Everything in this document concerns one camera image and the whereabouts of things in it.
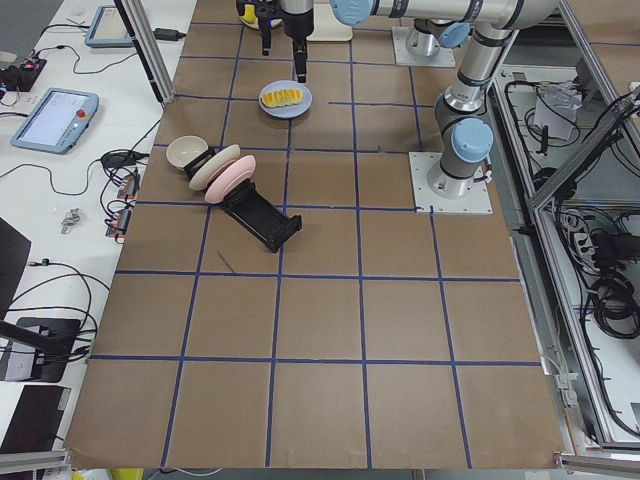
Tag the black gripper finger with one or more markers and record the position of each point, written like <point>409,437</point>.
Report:
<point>299,54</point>
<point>265,31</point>

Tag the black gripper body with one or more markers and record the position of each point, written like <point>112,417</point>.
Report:
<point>295,19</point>
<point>265,34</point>

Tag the sliced bread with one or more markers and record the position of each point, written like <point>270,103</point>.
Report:
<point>282,98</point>

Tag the blue plate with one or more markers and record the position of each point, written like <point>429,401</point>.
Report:
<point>288,112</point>

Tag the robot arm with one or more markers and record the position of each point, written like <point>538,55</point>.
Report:
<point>486,29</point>
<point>448,33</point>

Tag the pink plate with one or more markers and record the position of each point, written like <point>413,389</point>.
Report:
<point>239,171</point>

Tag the cream plate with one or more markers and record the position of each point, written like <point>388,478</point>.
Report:
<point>213,167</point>

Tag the yellow lemon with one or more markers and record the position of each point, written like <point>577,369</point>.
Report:
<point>250,20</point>

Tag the cream tray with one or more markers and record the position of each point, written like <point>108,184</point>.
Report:
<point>327,28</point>

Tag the black power adapter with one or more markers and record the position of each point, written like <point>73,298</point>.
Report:
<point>165,34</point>

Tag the cream bowl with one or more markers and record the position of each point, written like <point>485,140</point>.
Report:
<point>183,150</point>

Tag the small teach pendant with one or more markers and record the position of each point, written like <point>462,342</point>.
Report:
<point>107,30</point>

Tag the black dish rack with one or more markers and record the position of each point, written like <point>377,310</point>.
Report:
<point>251,210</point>

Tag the large teach pendant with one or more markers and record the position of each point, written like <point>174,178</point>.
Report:
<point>57,121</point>

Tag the black monitor stand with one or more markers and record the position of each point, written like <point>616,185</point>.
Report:
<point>38,349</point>

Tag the aluminium frame post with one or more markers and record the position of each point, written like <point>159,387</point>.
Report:
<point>139,30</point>

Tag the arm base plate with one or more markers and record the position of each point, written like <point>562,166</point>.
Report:
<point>436,192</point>
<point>414,48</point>

